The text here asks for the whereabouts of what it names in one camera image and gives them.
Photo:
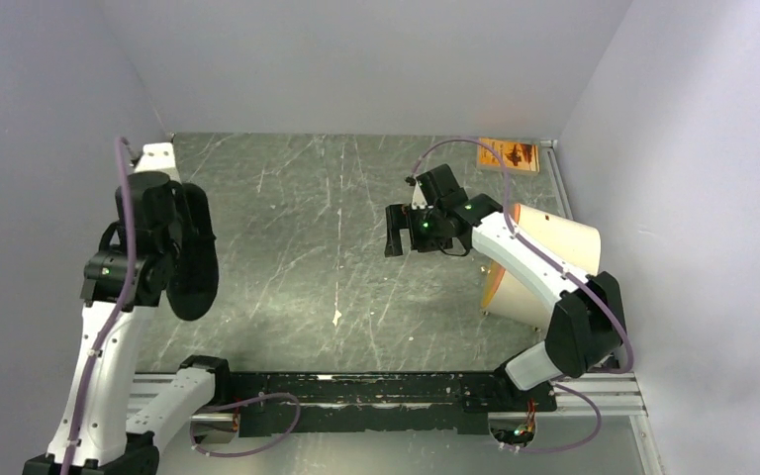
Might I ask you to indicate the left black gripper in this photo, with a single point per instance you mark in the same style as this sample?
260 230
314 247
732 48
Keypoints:
177 188

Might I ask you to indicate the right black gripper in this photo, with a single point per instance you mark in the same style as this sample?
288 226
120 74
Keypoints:
400 217

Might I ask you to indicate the black canvas shoe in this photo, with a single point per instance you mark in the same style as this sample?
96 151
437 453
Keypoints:
194 285

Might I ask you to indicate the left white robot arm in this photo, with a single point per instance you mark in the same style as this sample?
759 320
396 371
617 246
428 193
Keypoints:
121 293

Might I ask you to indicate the orange book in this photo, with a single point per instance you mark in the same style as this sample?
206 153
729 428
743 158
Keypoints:
519 157

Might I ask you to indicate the white cylindrical lampshade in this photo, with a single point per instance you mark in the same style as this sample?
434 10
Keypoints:
570 246

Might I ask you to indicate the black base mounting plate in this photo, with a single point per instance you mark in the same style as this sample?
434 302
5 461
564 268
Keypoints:
462 401

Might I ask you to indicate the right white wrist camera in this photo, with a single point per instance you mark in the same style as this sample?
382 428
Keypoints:
419 200

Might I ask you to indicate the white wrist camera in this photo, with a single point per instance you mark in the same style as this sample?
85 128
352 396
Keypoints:
419 200
159 156

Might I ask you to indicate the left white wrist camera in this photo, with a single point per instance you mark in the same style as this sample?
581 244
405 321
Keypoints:
159 156

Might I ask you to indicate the aluminium frame rail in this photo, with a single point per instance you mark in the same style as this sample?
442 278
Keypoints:
614 395

